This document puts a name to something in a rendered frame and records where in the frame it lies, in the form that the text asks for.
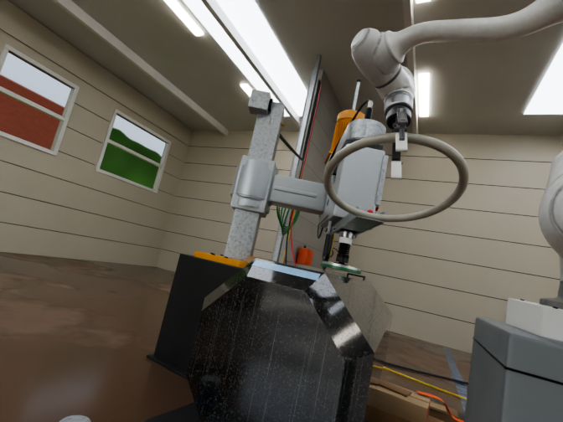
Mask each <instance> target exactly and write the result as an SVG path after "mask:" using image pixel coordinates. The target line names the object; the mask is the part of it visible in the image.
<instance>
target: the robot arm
mask: <svg viewBox="0 0 563 422"><path fill-rule="evenodd" d="M561 22H563V0H536V1H535V2H534V3H532V4H530V5H529V6H528V7H526V8H524V9H522V10H520V11H518V12H516V13H511V14H508V15H504V16H499V17H492V18H465V19H450V20H437V21H429V22H424V23H418V24H415V25H412V26H410V27H408V28H405V29H403V30H401V31H399V32H391V31H387V32H385V33H382V32H381V33H380V32H379V31H378V30H377V29H374V28H365V29H363V30H361V31H360V32H359V33H358V34H357V35H356V36H355V38H354V40H353V42H352V44H351V49H352V52H351V53H352V57H353V59H354V62H355V63H356V65H357V67H358V68H359V70H360V72H361V73H362V74H363V76H364V77H365V78H366V79H367V80H368V81H369V82H370V83H371V84H372V85H373V86H374V87H375V89H377V91H378V93H379V95H380V98H381V100H382V101H383V102H384V103H385V118H386V124H387V126H388V127H389V128H390V129H391V133H394V132H396V134H395V142H393V143H392V155H391V164H390V165H391V179H397V180H401V165H402V163H403V162H401V161H400V152H407V132H405V131H407V127H408V126H409V125H410V123H411V116H412V111H413V110H414V109H413V103H414V101H413V100H414V98H415V92H416V87H415V81H414V77H413V75H412V73H411V72H410V71H409V70H408V69H407V68H406V67H404V66H402V65H401V63H402V62H403V61H404V58H405V55H406V53H407V52H408V51H409V50H410V49H412V48H414V47H415V46H417V45H419V44H424V43H433V42H473V43H482V42H499V41H505V40H510V39H516V38H519V37H523V36H525V35H528V34H531V33H534V32H537V31H540V30H541V29H544V28H548V27H550V26H552V25H555V24H558V23H561ZM539 224H540V229H541V231H542V234H543V235H544V237H545V239H546V241H547V242H548V244H549V245H550V247H551V248H552V249H553V250H554V251H555V252H556V253H557V254H558V255H559V258H560V285H559V290H558V296H557V297H555V298H540V304H541V305H544V306H551V307H553V306H555V307H558V308H559V309H562V310H563V151H562V152H561V153H560V154H559V155H558V156H556V157H555V158H554V160H553V162H552V165H551V168H550V175H549V178H548V182H547V185H546V189H545V193H544V195H543V197H542V199H541V201H540V206H539Z"/></svg>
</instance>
